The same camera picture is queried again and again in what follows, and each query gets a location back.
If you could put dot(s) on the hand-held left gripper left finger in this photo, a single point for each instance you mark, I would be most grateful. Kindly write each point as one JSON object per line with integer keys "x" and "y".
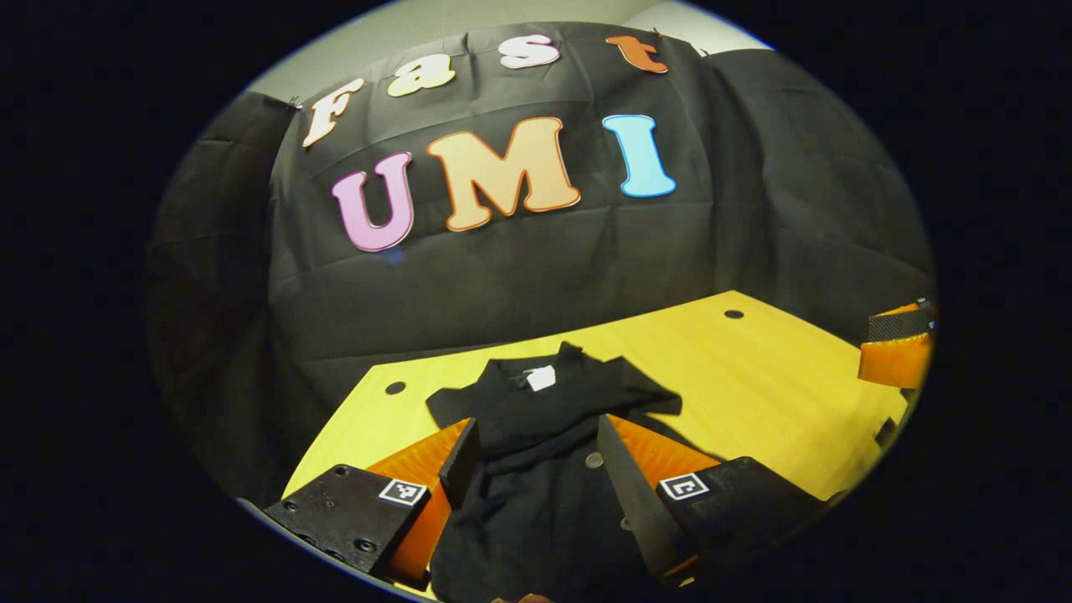
{"x": 461, "y": 466}

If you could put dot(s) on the black buttoned garment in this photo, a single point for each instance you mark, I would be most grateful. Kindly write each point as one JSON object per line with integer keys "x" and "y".
{"x": 544, "y": 523}

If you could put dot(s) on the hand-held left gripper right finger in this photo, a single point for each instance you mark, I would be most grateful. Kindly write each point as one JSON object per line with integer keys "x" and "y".
{"x": 628, "y": 496}

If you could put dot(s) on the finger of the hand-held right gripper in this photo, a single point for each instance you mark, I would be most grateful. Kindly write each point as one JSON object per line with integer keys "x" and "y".
{"x": 898, "y": 362}

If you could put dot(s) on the black backdrop cloth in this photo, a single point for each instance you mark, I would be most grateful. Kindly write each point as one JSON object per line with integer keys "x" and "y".
{"x": 536, "y": 285}

